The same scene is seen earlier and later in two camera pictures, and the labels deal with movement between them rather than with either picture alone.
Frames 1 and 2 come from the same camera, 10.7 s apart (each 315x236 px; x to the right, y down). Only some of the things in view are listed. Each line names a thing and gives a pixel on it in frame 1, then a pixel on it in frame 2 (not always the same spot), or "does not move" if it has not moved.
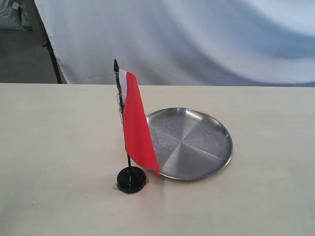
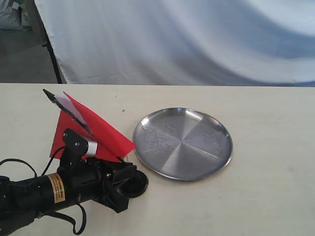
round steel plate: (189, 144) does not move
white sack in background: (14, 16) does not move
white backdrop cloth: (207, 43) does not move
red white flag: (139, 143) → (110, 145)
